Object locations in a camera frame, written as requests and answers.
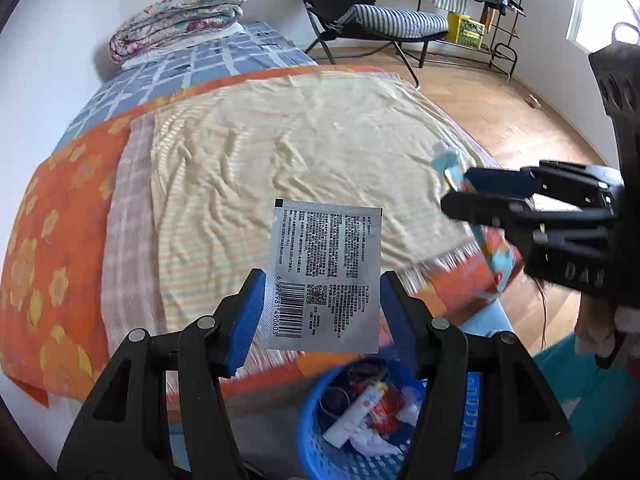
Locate teal patterned wrapper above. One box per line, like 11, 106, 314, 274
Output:
431, 142, 518, 299

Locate red cardboard box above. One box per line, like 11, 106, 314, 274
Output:
346, 361, 405, 437

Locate white tube package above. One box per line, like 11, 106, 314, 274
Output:
322, 382, 388, 448

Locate white tissue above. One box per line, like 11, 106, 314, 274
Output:
349, 386, 422, 457

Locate silver printed sachet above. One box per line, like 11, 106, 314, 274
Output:
259, 198, 383, 354

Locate white ring band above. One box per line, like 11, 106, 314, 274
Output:
319, 386, 352, 419

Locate pink plaid fringed blanket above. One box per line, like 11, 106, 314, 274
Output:
98, 71, 501, 366

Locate blue plastic mesh basket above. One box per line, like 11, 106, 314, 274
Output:
297, 356, 427, 479

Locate orange floral bedspread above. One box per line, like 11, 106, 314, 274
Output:
0, 64, 526, 409

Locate black clothes rack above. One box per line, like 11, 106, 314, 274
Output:
416, 0, 526, 79

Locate yellow striped towel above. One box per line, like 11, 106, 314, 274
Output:
151, 70, 482, 330

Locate yellow crate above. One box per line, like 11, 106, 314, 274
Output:
446, 11, 486, 50

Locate window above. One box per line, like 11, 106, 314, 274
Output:
566, 0, 639, 53

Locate striped chair cushion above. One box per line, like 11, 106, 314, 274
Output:
336, 3, 448, 40

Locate black folding chair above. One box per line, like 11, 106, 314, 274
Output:
302, 0, 448, 88

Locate blue checkered bedsheet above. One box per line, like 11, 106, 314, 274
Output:
55, 22, 314, 150

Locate white pillow under quilt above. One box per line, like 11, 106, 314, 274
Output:
120, 23, 246, 70

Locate folded floral quilt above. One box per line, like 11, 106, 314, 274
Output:
108, 0, 245, 65

